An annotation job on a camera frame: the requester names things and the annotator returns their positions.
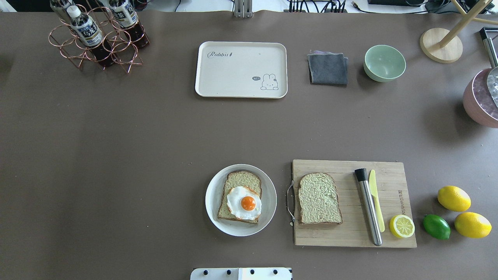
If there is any bread slice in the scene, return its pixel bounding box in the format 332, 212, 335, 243
217, 171, 262, 224
298, 173, 343, 224

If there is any fried egg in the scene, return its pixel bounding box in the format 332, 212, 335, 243
226, 186, 262, 221

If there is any cream rabbit tray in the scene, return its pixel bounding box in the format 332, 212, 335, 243
195, 41, 288, 99

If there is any white round plate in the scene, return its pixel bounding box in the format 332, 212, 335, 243
205, 164, 277, 237

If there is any grey folded cloth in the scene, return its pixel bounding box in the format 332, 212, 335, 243
307, 50, 349, 85

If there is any steel muddler black tip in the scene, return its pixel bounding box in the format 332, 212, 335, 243
354, 168, 382, 246

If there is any yellow plastic knife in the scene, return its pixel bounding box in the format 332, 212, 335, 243
368, 170, 385, 233

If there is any wooden cutting board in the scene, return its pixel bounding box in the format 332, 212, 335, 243
292, 159, 417, 248

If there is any green bowl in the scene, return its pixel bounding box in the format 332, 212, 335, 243
363, 45, 406, 82

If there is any half lemon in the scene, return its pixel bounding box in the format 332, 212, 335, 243
389, 215, 416, 238

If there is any tea bottle right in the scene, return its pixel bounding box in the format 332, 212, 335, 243
109, 0, 149, 49

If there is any tea bottle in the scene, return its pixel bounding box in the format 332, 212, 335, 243
49, 0, 74, 24
67, 5, 114, 67
109, 0, 149, 49

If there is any tea bottle front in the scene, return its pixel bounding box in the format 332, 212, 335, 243
67, 5, 114, 67

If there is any green lime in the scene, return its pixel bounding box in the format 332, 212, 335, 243
422, 214, 451, 240

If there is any whole lemon upper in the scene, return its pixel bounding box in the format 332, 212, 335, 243
437, 185, 471, 212

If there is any whole lemon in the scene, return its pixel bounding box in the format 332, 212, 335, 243
454, 212, 492, 239
437, 185, 471, 212

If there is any wooden mug tree stand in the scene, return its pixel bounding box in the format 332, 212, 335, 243
419, 0, 497, 63

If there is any tea bottle left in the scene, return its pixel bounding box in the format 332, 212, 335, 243
49, 0, 74, 24

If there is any pink ice bowl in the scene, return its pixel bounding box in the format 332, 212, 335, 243
463, 68, 498, 129

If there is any whole lemon lower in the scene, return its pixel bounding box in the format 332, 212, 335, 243
454, 212, 492, 239

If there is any metal ice scoop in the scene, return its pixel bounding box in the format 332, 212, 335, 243
479, 27, 498, 106

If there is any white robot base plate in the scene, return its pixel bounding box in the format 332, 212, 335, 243
190, 266, 293, 280

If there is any copper wire bottle rack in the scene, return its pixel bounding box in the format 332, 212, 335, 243
49, 0, 149, 73

